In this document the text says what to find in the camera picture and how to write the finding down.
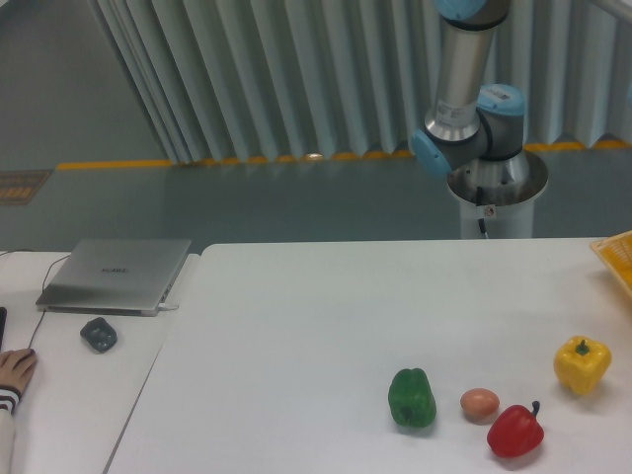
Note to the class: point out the person's hand on mouse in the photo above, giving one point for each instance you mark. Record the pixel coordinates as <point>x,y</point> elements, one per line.
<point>17,369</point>

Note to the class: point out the yellow plastic basket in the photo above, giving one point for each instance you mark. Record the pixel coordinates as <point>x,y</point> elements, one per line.
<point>615,253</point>

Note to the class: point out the brown egg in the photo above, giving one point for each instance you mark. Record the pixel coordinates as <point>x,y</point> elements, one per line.
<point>479,403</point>

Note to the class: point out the red bell pepper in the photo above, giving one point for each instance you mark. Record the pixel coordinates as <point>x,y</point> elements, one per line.
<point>516,431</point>

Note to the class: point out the striped sleeve forearm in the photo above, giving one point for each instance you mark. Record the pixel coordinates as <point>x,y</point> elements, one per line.
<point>10,399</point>

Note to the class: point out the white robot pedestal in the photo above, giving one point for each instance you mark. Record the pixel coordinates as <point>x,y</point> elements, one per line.
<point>497,198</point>

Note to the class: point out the green bell pepper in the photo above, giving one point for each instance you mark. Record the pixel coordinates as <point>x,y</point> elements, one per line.
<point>411,400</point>

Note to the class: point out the black keyboard edge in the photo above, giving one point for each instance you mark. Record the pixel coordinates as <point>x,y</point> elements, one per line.
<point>3,321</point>

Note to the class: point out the small black plastic tray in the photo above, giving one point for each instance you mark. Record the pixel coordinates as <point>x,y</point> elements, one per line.
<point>99,334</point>

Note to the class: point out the yellow bell pepper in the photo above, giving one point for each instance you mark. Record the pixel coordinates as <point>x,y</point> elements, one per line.
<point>581,363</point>

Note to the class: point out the grey pleated curtain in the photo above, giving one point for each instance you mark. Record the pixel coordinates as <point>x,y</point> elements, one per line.
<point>236,80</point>

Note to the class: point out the silver closed laptop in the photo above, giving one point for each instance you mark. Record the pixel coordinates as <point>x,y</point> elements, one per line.
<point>116,276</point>

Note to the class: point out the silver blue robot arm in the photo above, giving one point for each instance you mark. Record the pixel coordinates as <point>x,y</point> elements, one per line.
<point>464,89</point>

